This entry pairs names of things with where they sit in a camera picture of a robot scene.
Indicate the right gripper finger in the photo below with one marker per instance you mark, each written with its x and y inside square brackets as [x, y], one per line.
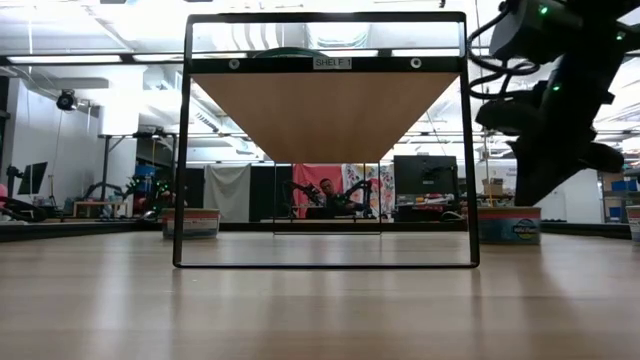
[537, 190]

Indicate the silver can teal label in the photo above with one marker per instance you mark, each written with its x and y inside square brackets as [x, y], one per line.
[290, 52]

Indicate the black background robot arm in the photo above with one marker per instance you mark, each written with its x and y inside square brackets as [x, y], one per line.
[100, 190]
[362, 190]
[302, 190]

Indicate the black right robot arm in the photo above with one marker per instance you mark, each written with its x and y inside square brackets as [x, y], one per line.
[580, 75]

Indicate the cardboard box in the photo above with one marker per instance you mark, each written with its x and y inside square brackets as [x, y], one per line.
[493, 186]

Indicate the storage rack with boxes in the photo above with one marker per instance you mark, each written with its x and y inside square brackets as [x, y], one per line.
[614, 187]

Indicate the cluttered workbench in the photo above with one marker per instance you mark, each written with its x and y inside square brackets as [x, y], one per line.
[425, 206]

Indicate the large black monitor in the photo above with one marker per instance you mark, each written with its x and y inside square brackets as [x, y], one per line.
[425, 172]

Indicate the floral hanging cloth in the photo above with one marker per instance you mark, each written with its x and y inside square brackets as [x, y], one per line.
[352, 172]

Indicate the person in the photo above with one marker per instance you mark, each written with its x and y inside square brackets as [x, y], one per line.
[330, 192]

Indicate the red hanging cloth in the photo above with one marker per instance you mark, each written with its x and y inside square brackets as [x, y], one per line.
[305, 172]

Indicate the grey hanging cloth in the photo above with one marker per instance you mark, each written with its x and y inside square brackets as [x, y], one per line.
[227, 192]

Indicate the blue bin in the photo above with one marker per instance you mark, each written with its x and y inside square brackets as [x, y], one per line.
[145, 171]

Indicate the small black monitor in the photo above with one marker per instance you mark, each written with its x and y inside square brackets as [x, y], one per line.
[34, 177]

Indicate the wooden shelf black frame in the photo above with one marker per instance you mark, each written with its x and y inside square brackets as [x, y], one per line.
[325, 115]

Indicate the black table frame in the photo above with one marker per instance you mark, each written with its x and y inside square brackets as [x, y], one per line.
[75, 229]

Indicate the black ceiling camera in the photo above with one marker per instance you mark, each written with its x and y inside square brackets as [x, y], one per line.
[65, 101]

